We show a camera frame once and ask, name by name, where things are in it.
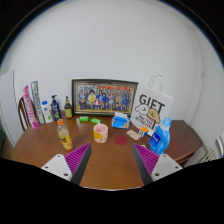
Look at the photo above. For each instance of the white blue-capped shampoo bottle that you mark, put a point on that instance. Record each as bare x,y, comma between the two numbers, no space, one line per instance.
47,114

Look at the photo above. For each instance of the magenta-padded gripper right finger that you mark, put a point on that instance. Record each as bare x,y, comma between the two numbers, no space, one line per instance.
146,159

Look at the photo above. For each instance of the pink and yellow mug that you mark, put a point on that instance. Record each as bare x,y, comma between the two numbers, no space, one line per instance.
100,134

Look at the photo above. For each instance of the white printed paper bag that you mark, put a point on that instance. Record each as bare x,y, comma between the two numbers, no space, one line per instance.
150,110

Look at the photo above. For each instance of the small green pack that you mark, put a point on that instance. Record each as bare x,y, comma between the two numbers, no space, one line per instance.
95,120
84,118

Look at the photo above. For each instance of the tall pink box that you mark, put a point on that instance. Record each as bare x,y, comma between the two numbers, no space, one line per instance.
30,110

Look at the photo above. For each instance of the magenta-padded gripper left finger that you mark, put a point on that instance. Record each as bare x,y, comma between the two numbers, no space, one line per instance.
79,158

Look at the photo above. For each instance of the dark blue pump bottle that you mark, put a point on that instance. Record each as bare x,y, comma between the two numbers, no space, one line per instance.
55,111

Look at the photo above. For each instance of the framed group picture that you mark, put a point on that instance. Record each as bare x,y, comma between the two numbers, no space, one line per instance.
103,97

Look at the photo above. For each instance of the blue tissue pack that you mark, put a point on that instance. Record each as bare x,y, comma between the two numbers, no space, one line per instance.
120,122

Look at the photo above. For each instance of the dark amber pump bottle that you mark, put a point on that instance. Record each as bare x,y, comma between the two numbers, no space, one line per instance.
68,110

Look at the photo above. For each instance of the blue detergent bottle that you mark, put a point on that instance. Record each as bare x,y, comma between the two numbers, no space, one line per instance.
160,140

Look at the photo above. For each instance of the orange-capped clear drink bottle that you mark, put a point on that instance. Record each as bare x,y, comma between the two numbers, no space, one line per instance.
65,137

